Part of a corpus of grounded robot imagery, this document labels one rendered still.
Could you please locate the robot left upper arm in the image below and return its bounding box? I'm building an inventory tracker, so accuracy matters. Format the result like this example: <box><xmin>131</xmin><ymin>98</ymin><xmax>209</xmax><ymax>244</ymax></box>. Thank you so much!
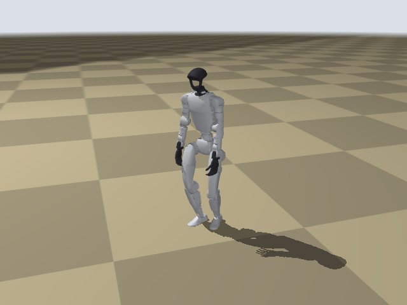
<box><xmin>210</xmin><ymin>95</ymin><xmax>224</xmax><ymax>132</ymax></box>

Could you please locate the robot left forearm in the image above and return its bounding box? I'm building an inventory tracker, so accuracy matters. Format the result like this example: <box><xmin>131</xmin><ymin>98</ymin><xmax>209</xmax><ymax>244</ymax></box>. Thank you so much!
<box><xmin>212</xmin><ymin>125</ymin><xmax>224</xmax><ymax>158</ymax></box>

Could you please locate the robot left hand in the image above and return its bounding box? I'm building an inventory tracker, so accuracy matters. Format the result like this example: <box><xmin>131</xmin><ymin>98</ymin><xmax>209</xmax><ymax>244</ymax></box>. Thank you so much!
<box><xmin>205</xmin><ymin>151</ymin><xmax>220</xmax><ymax>176</ymax></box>

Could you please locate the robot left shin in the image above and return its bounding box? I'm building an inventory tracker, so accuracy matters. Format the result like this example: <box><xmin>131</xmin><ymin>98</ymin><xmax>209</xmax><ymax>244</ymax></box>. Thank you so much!
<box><xmin>209</xmin><ymin>190</ymin><xmax>221</xmax><ymax>218</ymax></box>

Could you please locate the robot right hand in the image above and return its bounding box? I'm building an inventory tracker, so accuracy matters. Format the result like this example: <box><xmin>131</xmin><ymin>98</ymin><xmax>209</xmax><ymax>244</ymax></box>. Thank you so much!
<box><xmin>175</xmin><ymin>142</ymin><xmax>184</xmax><ymax>166</ymax></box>

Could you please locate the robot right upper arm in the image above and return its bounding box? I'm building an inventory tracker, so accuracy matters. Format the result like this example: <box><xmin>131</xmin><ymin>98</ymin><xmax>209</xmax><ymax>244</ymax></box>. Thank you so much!
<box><xmin>181</xmin><ymin>93</ymin><xmax>191</xmax><ymax>126</ymax></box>

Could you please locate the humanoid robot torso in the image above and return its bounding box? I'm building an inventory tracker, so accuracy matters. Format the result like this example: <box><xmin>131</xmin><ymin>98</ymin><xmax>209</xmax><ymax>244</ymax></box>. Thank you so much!
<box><xmin>188</xmin><ymin>90</ymin><xmax>216</xmax><ymax>155</ymax></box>

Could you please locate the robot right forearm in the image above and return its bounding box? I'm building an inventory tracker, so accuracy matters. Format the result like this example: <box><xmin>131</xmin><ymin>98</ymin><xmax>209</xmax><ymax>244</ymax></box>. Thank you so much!
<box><xmin>176</xmin><ymin>119</ymin><xmax>188</xmax><ymax>147</ymax></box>

